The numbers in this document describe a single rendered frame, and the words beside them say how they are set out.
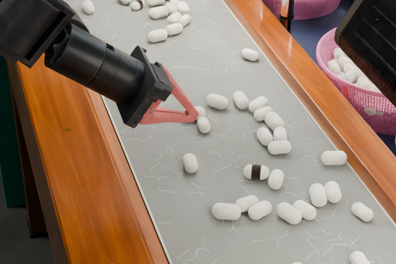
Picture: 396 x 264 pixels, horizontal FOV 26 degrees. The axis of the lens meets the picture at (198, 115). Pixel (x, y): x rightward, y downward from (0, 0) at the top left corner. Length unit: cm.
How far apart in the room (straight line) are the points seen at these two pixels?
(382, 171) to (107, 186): 37
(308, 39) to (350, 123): 44
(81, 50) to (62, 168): 27
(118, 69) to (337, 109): 44
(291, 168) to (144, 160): 21
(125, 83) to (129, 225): 19
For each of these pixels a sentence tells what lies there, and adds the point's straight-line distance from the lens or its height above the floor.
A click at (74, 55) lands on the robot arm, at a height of 100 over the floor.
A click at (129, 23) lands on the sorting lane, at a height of 74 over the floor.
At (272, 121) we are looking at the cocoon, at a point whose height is 76.
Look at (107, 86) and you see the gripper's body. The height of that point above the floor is 95.
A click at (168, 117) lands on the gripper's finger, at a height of 89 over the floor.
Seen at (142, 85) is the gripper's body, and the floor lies 95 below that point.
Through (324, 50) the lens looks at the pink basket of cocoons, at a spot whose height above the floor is 75.
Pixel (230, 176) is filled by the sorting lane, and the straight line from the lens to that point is 120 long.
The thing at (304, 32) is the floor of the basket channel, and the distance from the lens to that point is 173.
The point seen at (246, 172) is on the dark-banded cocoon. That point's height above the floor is 75.
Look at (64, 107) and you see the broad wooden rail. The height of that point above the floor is 76.
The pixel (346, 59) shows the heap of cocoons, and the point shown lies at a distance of 149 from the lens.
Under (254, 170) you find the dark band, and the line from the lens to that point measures 119.
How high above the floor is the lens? 146
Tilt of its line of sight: 33 degrees down
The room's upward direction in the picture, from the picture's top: straight up
